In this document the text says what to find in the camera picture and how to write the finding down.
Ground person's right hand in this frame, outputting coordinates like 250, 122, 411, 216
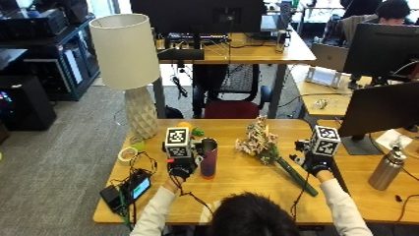
290, 140, 334, 177

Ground person's left hand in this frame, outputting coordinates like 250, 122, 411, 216
163, 139, 208, 181

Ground purple tumbler with orange base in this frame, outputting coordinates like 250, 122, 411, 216
200, 137, 218, 180

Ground white marker cube left glove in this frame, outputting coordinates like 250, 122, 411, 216
164, 126, 195, 159

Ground white marker cube glove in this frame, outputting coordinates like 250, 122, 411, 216
164, 126, 195, 159
309, 125, 342, 157

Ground white marker cube right glove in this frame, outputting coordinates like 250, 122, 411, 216
309, 125, 342, 157

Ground dried flower bouquet green stem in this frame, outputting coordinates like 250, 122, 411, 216
234, 115, 320, 198

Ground small green tape roll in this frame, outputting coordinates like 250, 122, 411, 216
129, 140, 147, 152

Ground white tape roll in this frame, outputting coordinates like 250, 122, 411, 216
117, 147, 140, 166

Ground black device with lit screen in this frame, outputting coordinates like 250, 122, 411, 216
121, 171, 153, 202

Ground clear plastic wrapper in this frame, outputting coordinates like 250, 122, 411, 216
310, 97, 338, 111

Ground black office chair red seat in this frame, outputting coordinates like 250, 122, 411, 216
192, 63, 274, 120

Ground stainless steel water bottle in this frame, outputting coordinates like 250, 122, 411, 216
367, 145, 407, 192

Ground white paper sheet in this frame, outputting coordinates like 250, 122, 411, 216
375, 129, 414, 152

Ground black monitor on grey stand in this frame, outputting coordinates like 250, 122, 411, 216
338, 81, 419, 156

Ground black box unit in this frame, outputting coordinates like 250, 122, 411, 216
99, 185, 127, 212

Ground grey laptop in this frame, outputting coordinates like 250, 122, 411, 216
309, 42, 352, 73

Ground wooden desk with grey legs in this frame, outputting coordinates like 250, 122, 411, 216
152, 29, 318, 120

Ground white table lamp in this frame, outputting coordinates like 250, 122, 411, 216
88, 13, 163, 141

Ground large black monitor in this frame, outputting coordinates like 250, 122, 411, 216
344, 23, 419, 87

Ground dark blue shelf rack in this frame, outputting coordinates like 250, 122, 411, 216
0, 14, 101, 102

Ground black monitor seen from behind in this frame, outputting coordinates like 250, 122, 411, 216
128, 0, 269, 37

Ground black computer tower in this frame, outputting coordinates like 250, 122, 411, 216
0, 75, 59, 132

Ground black right glove cable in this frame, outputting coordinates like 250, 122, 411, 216
290, 172, 312, 221

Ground black glove cable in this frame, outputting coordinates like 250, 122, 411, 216
290, 172, 312, 221
168, 172, 216, 218

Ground black left glove cable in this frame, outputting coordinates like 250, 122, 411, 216
168, 172, 216, 218

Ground black cable bundle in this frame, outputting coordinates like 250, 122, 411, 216
109, 150, 160, 230

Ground white frame stand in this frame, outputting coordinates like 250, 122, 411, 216
304, 66, 345, 89

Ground thin black desk cable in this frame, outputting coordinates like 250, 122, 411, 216
395, 193, 419, 224

